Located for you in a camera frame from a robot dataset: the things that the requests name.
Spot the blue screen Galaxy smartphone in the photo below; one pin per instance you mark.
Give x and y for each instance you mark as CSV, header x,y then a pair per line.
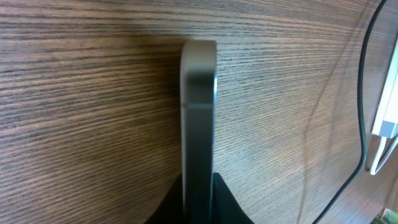
x,y
198,88

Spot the white power strip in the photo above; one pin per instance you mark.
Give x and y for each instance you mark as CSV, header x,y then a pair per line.
x,y
385,122

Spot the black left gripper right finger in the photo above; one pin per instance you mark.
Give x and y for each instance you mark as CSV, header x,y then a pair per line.
x,y
225,208

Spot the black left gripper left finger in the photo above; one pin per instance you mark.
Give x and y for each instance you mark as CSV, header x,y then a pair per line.
x,y
170,210

